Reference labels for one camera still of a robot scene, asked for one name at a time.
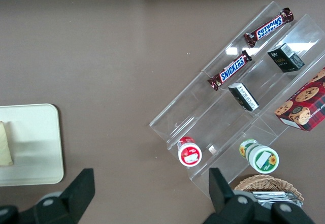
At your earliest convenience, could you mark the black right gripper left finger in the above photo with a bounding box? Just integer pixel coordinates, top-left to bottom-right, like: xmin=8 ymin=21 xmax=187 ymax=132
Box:
xmin=0 ymin=168 xmax=95 ymax=224

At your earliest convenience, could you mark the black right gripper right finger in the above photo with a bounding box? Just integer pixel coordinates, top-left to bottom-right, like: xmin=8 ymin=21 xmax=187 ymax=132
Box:
xmin=202 ymin=168 xmax=314 ymax=224

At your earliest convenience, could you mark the pale sandwich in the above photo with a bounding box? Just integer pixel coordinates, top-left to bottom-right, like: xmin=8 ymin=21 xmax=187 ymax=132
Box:
xmin=0 ymin=120 xmax=14 ymax=167

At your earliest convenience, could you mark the woven wicker basket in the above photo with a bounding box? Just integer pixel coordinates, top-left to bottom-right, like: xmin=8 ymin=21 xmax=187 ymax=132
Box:
xmin=234 ymin=174 xmax=305 ymax=207

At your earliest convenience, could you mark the beige rectangular tray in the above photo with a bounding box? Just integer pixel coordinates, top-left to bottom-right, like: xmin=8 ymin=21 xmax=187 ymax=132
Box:
xmin=0 ymin=103 xmax=64 ymax=187

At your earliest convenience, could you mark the silver foil wrapped packet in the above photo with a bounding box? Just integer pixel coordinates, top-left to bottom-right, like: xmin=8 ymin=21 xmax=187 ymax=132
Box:
xmin=250 ymin=190 xmax=303 ymax=207

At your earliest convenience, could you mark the red lidded small jar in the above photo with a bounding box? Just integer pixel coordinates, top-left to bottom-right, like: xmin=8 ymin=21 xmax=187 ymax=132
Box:
xmin=177 ymin=136 xmax=203 ymax=167

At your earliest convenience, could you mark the green sunflower lidded jar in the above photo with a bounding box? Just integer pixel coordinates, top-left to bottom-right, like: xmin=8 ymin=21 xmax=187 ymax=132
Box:
xmin=239 ymin=138 xmax=280 ymax=174

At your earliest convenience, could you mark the clear acrylic tiered display stand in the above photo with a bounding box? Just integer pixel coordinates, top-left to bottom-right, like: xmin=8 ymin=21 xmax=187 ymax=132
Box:
xmin=149 ymin=1 xmax=325 ymax=200

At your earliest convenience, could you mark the black box with white label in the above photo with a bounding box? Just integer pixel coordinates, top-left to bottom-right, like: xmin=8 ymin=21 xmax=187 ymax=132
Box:
xmin=227 ymin=82 xmax=260 ymax=112

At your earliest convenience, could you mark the red tartan cookie box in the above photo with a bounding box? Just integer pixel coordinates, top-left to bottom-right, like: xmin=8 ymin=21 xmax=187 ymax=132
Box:
xmin=274 ymin=67 xmax=325 ymax=132

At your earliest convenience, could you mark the Snickers chocolate bar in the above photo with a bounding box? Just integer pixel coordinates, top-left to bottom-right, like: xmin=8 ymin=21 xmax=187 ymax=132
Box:
xmin=207 ymin=50 xmax=253 ymax=92
xmin=243 ymin=7 xmax=295 ymax=48

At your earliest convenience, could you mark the black box with barcode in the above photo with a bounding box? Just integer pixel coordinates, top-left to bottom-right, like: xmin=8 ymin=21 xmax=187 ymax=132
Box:
xmin=267 ymin=43 xmax=306 ymax=74

